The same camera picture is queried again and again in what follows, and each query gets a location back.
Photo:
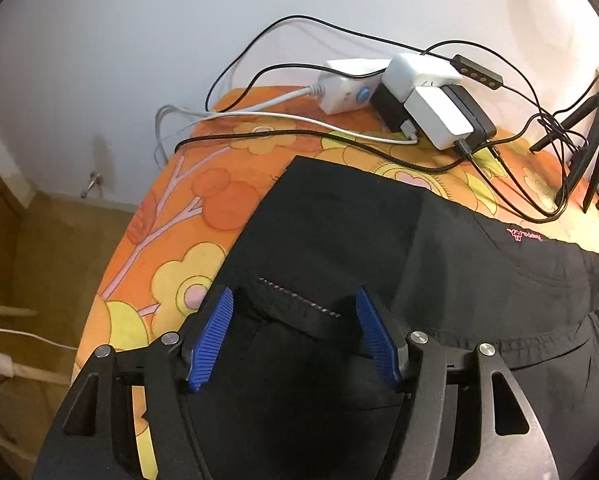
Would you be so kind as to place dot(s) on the black power adapter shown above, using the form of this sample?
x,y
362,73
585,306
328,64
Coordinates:
x,y
474,115
389,107

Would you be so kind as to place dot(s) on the black tripod legs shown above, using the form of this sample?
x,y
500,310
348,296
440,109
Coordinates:
x,y
597,130

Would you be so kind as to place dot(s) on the white power strip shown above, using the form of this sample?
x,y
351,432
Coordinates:
x,y
339,92

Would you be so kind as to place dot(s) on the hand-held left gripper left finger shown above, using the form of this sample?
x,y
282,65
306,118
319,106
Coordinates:
x,y
212,340

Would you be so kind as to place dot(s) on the orange floral bedsheet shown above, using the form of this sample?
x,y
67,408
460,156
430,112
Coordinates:
x,y
204,200

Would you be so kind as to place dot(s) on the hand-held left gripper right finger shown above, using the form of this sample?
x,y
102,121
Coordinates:
x,y
377,340

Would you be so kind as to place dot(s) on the metal door stopper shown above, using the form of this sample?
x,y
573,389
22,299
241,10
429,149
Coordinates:
x,y
91,185

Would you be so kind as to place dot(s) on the white power adapter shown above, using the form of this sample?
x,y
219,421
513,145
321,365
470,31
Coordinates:
x,y
439,117
414,75

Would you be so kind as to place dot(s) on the black pants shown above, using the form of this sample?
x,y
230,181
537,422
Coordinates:
x,y
329,220

